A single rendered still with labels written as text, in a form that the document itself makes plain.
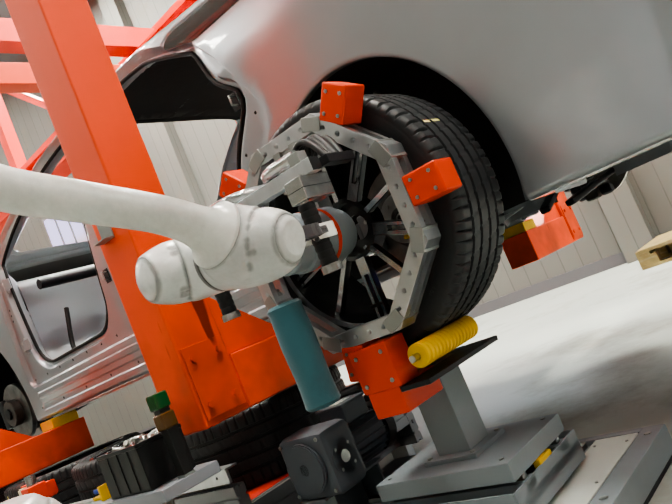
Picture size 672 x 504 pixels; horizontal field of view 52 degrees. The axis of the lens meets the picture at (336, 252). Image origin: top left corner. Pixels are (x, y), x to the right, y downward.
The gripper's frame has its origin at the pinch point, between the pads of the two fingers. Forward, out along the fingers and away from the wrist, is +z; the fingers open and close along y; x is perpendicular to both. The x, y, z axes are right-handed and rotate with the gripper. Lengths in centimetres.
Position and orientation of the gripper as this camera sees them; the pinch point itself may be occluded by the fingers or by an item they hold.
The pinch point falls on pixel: (316, 234)
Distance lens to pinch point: 137.1
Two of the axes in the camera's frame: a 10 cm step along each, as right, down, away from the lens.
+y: 6.9, -3.4, -6.4
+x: -3.8, -9.2, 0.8
